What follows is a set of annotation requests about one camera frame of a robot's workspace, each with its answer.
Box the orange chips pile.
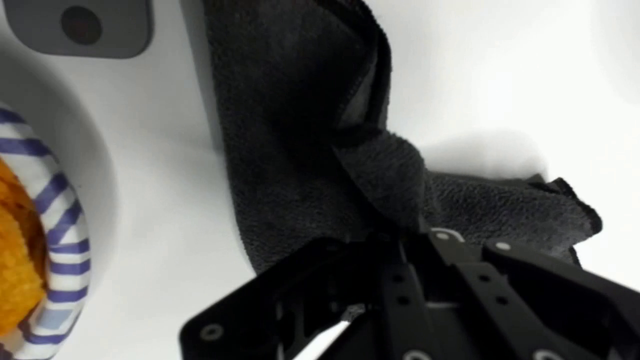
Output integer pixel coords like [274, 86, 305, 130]
[0, 158, 50, 338]

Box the black napkin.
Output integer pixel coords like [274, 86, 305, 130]
[199, 0, 605, 275]

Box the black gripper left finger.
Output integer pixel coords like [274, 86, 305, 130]
[378, 234, 436, 360]

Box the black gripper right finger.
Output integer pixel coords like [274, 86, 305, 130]
[425, 225, 568, 360]

